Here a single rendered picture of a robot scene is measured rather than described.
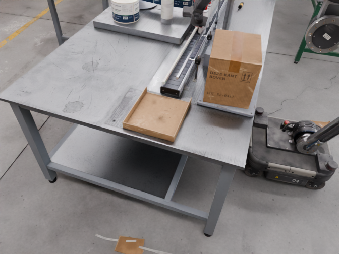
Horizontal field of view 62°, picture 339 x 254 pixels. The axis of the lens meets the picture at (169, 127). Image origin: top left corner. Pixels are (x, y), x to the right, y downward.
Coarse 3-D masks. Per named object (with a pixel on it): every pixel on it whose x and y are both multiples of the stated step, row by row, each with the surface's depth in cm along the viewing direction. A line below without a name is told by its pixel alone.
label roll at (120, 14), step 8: (112, 0) 195; (120, 0) 195; (128, 0) 196; (136, 0) 197; (112, 8) 199; (120, 8) 195; (128, 8) 195; (136, 8) 199; (112, 16) 205; (120, 16) 199; (128, 16) 199; (136, 16) 203
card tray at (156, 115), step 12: (144, 96) 152; (156, 96) 153; (132, 108) 140; (144, 108) 146; (156, 108) 146; (168, 108) 146; (180, 108) 147; (132, 120) 139; (144, 120) 139; (156, 120) 140; (168, 120) 140; (180, 120) 140; (144, 132) 132; (156, 132) 129; (168, 132) 134
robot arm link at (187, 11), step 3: (186, 6) 171; (192, 6) 170; (183, 9) 171; (186, 9) 171; (189, 9) 170; (192, 9) 170; (183, 12) 172; (186, 12) 171; (189, 12) 170; (183, 15) 174; (186, 15) 174; (189, 15) 173; (195, 15) 166; (198, 15) 165
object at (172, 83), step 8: (224, 0) 242; (192, 40) 189; (200, 40) 189; (184, 56) 174; (192, 56) 174; (176, 72) 162; (184, 72) 162; (168, 80) 156; (176, 80) 156; (176, 88) 151
